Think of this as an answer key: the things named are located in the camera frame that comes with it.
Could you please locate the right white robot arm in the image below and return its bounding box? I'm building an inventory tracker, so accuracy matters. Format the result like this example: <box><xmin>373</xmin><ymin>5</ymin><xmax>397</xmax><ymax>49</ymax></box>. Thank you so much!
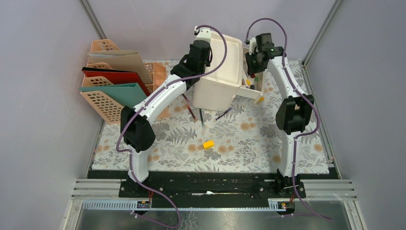
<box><xmin>245</xmin><ymin>33</ymin><xmax>314</xmax><ymax>197</ymax></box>

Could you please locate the white top drawer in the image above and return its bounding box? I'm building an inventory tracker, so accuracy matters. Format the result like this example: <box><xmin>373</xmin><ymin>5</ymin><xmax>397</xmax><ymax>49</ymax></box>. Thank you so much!
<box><xmin>236</xmin><ymin>47</ymin><xmax>265</xmax><ymax>104</ymax></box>

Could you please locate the yellow eraser block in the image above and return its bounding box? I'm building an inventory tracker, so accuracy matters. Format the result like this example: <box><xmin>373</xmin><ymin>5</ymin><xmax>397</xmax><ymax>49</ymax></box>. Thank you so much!
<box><xmin>203</xmin><ymin>140</ymin><xmax>214</xmax><ymax>149</ymax></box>

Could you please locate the orange clear pen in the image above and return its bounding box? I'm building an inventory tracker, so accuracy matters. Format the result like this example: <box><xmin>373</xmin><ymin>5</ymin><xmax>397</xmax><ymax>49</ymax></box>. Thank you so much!
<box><xmin>187</xmin><ymin>105</ymin><xmax>197</xmax><ymax>121</ymax></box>

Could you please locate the blue pen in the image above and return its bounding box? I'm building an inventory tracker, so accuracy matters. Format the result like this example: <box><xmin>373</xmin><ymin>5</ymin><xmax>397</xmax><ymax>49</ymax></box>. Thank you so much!
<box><xmin>215</xmin><ymin>107</ymin><xmax>232</xmax><ymax>121</ymax></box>

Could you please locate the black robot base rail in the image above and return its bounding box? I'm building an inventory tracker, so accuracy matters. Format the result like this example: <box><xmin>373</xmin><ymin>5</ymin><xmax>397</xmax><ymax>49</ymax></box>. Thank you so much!
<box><xmin>87</xmin><ymin>170</ymin><xmax>340</xmax><ymax>208</ymax></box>

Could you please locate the peach plastic file organizer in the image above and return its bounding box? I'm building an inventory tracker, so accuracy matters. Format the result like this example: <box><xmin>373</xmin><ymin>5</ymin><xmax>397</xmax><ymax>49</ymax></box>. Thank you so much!
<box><xmin>79</xmin><ymin>39</ymin><xmax>167</xmax><ymax>124</ymax></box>

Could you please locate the beige notebook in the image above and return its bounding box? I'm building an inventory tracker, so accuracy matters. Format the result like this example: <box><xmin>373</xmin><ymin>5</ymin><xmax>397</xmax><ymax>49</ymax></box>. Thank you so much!
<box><xmin>87</xmin><ymin>50</ymin><xmax>153</xmax><ymax>84</ymax></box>

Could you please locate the aluminium corner frame post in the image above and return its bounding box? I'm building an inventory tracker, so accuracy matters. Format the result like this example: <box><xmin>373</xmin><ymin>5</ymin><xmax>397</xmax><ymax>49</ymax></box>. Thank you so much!
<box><xmin>79</xmin><ymin>0</ymin><xmax>107</xmax><ymax>39</ymax></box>

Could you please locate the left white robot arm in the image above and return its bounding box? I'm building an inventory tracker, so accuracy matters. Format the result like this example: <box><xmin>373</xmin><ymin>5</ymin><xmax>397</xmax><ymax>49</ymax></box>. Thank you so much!
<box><xmin>116</xmin><ymin>25</ymin><xmax>227</xmax><ymax>197</ymax></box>

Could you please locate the green capped white marker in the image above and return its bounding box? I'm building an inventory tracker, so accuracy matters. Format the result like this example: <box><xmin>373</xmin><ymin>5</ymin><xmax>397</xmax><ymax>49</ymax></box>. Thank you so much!
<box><xmin>253</xmin><ymin>76</ymin><xmax>259</xmax><ymax>90</ymax></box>

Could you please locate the teal folder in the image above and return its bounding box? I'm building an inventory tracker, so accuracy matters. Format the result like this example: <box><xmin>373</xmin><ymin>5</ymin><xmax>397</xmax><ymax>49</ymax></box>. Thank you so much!
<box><xmin>79</xmin><ymin>83</ymin><xmax>147</xmax><ymax>108</ymax></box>

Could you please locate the white three-drawer cabinet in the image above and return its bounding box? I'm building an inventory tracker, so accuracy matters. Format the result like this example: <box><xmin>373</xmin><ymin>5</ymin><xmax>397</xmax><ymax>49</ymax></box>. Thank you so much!
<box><xmin>192</xmin><ymin>29</ymin><xmax>243</xmax><ymax>111</ymax></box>

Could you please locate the clear green pen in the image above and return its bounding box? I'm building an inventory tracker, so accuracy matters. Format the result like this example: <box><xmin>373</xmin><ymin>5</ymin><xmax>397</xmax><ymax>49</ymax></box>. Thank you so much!
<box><xmin>199</xmin><ymin>108</ymin><xmax>205</xmax><ymax>129</ymax></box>

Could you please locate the floral table mat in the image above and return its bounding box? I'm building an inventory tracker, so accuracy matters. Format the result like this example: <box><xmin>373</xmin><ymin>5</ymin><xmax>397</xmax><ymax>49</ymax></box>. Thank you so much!
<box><xmin>91</xmin><ymin>72</ymin><xmax>329</xmax><ymax>174</ymax></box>

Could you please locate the red ring binder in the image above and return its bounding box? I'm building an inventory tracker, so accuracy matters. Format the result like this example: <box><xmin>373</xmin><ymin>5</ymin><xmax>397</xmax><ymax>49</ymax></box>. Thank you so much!
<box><xmin>82</xmin><ymin>67</ymin><xmax>150</xmax><ymax>96</ymax></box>

